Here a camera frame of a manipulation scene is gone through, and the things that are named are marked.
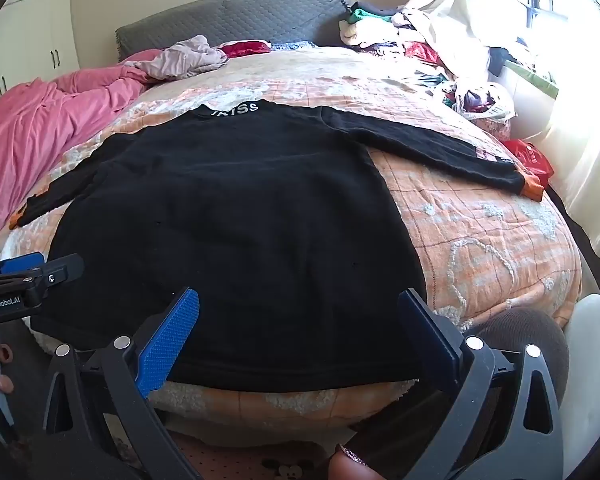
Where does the white wardrobe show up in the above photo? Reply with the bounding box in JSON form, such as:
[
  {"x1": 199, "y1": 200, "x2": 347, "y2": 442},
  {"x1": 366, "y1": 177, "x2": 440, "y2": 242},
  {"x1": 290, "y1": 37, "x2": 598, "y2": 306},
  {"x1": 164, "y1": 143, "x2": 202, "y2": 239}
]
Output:
[{"x1": 0, "y1": 0, "x2": 82, "y2": 117}]

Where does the grey quilted headboard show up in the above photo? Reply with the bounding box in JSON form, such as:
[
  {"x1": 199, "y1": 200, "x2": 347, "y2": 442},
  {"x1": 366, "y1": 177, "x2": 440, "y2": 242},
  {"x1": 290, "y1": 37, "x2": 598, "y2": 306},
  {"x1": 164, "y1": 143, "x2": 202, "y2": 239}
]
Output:
[{"x1": 115, "y1": 0, "x2": 354, "y2": 64}]

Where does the orange plaid blanket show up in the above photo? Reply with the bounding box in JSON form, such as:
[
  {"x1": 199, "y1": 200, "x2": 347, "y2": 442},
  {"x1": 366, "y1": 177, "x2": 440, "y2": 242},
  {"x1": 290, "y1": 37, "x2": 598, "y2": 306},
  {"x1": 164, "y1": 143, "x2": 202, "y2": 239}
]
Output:
[{"x1": 0, "y1": 45, "x2": 583, "y2": 433}]

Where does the pile of mixed clothes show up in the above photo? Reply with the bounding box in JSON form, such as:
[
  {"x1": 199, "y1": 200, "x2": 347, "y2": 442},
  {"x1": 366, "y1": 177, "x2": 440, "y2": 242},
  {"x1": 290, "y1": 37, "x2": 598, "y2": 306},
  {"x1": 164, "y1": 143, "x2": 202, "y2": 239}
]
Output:
[{"x1": 338, "y1": 2, "x2": 462, "y2": 92}]

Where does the person's printed pink garment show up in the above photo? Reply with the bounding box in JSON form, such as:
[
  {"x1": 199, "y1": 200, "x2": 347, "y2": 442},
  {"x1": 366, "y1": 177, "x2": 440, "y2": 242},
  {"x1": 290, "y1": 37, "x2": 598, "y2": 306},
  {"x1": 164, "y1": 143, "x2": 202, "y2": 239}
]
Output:
[{"x1": 167, "y1": 427, "x2": 342, "y2": 480}]

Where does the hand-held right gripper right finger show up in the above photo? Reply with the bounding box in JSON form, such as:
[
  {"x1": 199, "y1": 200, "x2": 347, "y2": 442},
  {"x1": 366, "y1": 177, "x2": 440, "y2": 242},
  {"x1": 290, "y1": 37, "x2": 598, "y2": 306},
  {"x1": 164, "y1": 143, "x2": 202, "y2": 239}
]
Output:
[{"x1": 398, "y1": 287, "x2": 564, "y2": 480}]

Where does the clear plastic bag of clothes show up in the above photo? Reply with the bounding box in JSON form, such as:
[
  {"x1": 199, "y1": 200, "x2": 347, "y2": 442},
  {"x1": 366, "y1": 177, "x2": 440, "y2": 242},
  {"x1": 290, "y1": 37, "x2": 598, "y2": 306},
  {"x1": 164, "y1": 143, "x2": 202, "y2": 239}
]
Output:
[{"x1": 449, "y1": 80, "x2": 517, "y2": 124}]

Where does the black sweater with orange cuffs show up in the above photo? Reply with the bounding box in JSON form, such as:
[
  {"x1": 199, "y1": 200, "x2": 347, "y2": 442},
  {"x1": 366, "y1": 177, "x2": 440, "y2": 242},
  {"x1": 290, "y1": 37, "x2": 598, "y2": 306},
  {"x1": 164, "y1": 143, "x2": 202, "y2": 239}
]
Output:
[{"x1": 7, "y1": 100, "x2": 546, "y2": 394}]

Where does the pink quilt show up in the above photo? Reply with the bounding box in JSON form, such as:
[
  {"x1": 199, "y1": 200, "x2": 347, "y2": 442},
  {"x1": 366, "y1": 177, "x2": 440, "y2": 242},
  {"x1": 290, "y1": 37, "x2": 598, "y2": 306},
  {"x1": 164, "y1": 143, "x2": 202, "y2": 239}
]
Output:
[{"x1": 0, "y1": 50, "x2": 167, "y2": 257}]

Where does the blue patterned pillow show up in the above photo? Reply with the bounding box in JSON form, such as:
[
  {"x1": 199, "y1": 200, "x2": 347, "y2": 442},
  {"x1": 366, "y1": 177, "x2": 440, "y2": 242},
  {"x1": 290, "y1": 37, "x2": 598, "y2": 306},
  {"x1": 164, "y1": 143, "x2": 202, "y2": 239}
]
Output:
[{"x1": 270, "y1": 40, "x2": 322, "y2": 52}]

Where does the red plastic bag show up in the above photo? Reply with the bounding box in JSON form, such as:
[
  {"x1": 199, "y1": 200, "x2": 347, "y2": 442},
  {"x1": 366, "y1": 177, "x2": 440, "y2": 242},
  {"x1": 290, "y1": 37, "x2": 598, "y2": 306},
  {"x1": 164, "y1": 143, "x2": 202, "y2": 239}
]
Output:
[{"x1": 505, "y1": 138, "x2": 554, "y2": 189}]

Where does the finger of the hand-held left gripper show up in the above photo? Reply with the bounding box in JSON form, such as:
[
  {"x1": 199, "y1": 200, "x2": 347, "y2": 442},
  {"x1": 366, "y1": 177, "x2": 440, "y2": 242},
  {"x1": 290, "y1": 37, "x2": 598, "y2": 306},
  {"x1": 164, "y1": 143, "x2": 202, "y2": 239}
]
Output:
[
  {"x1": 0, "y1": 252, "x2": 47, "y2": 282},
  {"x1": 25, "y1": 253, "x2": 85, "y2": 307}
]

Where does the red shiny cloth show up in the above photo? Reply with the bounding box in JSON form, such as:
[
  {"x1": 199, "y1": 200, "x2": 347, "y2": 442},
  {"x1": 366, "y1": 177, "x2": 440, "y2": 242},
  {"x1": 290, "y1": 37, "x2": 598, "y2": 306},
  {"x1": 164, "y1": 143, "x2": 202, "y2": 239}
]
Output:
[{"x1": 219, "y1": 40, "x2": 272, "y2": 61}]

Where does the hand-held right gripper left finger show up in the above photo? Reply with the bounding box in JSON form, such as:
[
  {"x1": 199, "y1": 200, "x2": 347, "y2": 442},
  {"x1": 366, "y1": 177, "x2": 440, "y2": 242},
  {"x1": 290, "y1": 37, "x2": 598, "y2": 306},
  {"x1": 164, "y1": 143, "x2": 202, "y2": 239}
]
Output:
[{"x1": 40, "y1": 287, "x2": 203, "y2": 480}]

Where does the pale pink crumpled garment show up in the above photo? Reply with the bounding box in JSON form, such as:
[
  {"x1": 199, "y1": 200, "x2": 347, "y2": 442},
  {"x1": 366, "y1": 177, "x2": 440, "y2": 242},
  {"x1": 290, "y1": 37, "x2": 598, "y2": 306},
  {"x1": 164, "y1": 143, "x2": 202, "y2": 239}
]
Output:
[{"x1": 129, "y1": 35, "x2": 230, "y2": 82}]

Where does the person's right hand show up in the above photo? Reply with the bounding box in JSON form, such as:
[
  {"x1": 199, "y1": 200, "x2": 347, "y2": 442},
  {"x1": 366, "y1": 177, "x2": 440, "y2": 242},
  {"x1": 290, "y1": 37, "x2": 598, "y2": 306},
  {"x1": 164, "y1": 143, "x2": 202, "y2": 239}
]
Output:
[{"x1": 327, "y1": 442, "x2": 382, "y2": 480}]

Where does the person's left hand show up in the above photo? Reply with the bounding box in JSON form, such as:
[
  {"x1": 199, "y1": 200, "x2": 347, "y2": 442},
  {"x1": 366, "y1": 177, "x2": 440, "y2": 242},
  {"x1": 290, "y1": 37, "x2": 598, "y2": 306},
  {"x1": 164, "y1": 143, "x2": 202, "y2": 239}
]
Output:
[{"x1": 0, "y1": 342, "x2": 16, "y2": 396}]

